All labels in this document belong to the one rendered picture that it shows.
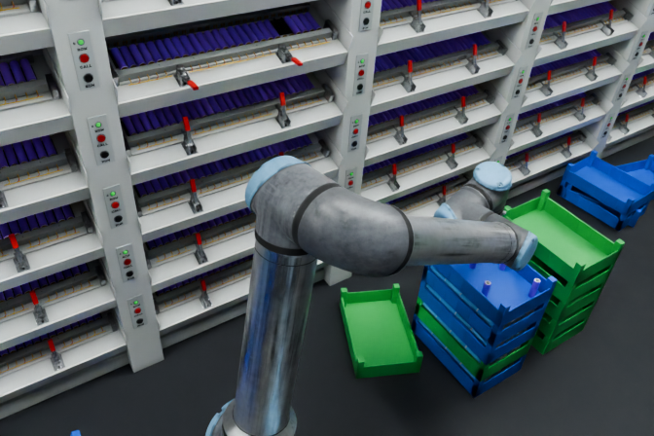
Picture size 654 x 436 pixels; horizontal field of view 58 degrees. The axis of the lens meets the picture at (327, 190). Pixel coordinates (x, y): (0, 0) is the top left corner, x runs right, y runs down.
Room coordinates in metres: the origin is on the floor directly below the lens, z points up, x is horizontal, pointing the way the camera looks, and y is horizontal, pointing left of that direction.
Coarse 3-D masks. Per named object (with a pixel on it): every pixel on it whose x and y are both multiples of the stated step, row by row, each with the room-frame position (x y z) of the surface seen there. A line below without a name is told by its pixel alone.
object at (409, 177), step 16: (432, 144) 1.83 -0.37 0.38; (448, 144) 1.85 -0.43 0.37; (464, 144) 1.86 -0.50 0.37; (480, 144) 1.88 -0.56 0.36; (400, 160) 1.73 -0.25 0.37; (416, 160) 1.73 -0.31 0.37; (432, 160) 1.78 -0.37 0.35; (448, 160) 1.78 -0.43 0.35; (464, 160) 1.81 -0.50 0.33; (480, 160) 1.83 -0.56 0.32; (368, 176) 1.61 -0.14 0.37; (384, 176) 1.66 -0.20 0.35; (400, 176) 1.66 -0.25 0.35; (416, 176) 1.69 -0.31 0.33; (432, 176) 1.70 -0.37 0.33; (448, 176) 1.75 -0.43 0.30; (368, 192) 1.58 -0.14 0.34; (384, 192) 1.59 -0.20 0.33; (400, 192) 1.61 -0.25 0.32
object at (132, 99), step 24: (240, 24) 1.45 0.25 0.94; (336, 24) 1.50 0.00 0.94; (312, 48) 1.43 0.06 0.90; (336, 48) 1.46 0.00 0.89; (192, 72) 1.25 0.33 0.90; (216, 72) 1.27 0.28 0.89; (240, 72) 1.29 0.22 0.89; (264, 72) 1.31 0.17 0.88; (288, 72) 1.36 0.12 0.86; (120, 96) 1.13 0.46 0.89; (144, 96) 1.14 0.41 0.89; (168, 96) 1.18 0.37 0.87; (192, 96) 1.21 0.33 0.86
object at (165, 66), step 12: (288, 36) 1.42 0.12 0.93; (300, 36) 1.43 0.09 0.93; (312, 36) 1.44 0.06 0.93; (324, 36) 1.47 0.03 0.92; (228, 48) 1.32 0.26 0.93; (240, 48) 1.33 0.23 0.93; (252, 48) 1.34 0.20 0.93; (264, 48) 1.36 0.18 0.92; (276, 48) 1.39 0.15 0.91; (300, 48) 1.41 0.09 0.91; (168, 60) 1.24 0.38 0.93; (180, 60) 1.25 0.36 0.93; (192, 60) 1.25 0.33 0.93; (204, 60) 1.27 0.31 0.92; (216, 60) 1.29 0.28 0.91; (240, 60) 1.31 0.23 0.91; (120, 72) 1.17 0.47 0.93; (132, 72) 1.18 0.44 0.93; (144, 72) 1.19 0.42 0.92; (156, 72) 1.21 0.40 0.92; (132, 84) 1.16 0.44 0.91
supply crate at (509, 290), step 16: (448, 272) 1.21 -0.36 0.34; (464, 272) 1.24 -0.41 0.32; (480, 272) 1.24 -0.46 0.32; (496, 272) 1.24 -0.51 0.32; (512, 272) 1.25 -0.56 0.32; (528, 272) 1.22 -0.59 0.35; (464, 288) 1.15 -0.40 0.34; (480, 288) 1.18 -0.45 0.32; (496, 288) 1.18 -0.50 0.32; (512, 288) 1.19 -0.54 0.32; (528, 288) 1.19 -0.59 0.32; (544, 288) 1.16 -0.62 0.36; (480, 304) 1.10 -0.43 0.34; (496, 304) 1.12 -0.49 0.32; (512, 304) 1.13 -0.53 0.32; (528, 304) 1.10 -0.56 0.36; (496, 320) 1.05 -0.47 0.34; (512, 320) 1.07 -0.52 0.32
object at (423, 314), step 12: (420, 300) 1.27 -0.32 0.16; (420, 312) 1.26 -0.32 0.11; (432, 324) 1.22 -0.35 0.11; (444, 336) 1.17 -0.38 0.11; (456, 348) 1.13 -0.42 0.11; (528, 348) 1.15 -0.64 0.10; (468, 360) 1.09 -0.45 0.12; (504, 360) 1.09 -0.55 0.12; (480, 372) 1.05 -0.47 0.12; (492, 372) 1.07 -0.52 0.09
